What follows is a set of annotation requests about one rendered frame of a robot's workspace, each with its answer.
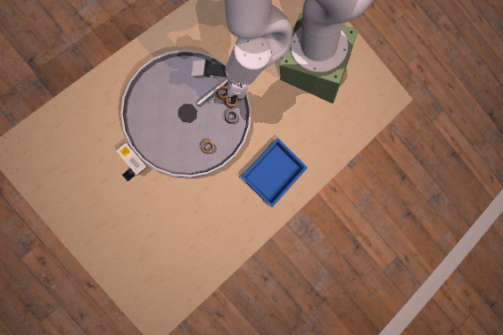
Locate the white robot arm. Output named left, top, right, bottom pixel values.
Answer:
left=192, top=0, right=374, bottom=87

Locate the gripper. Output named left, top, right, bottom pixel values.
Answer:
left=226, top=80, right=248, bottom=102

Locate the blue shallow tray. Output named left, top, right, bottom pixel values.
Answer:
left=239, top=138, right=307, bottom=208

